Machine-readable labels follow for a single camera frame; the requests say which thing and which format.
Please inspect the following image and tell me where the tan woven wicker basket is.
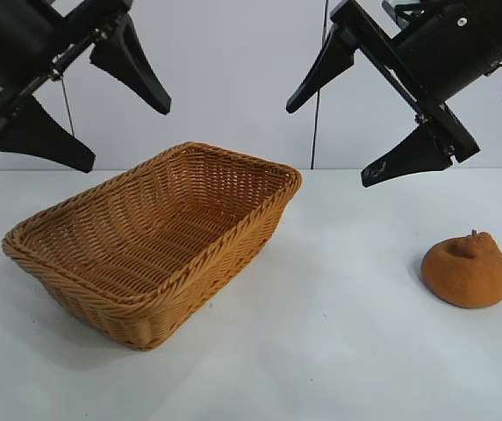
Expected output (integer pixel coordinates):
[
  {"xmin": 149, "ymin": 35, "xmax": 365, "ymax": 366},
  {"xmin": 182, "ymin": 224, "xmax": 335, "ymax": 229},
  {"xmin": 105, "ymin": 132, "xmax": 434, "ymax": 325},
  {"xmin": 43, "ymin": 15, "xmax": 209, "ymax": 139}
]
[{"xmin": 1, "ymin": 140, "xmax": 303, "ymax": 352}]

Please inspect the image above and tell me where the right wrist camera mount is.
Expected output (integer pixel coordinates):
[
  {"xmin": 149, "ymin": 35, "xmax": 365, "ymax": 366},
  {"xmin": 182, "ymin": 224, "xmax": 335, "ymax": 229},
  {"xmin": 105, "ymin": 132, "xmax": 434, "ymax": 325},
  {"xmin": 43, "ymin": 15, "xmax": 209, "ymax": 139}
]
[{"xmin": 381, "ymin": 0, "xmax": 430, "ymax": 36}]

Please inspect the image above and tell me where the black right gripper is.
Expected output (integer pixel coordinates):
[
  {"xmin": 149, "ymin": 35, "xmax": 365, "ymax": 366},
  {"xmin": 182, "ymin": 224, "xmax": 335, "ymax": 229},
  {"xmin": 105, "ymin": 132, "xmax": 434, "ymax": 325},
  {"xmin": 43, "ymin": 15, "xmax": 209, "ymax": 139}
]
[{"xmin": 285, "ymin": 0, "xmax": 502, "ymax": 189}]

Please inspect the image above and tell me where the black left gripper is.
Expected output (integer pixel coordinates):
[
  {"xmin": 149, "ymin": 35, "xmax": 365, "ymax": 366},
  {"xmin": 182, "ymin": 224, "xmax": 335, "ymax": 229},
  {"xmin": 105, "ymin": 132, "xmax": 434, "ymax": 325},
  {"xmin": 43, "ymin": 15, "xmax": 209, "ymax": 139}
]
[{"xmin": 0, "ymin": 0, "xmax": 173, "ymax": 173}]

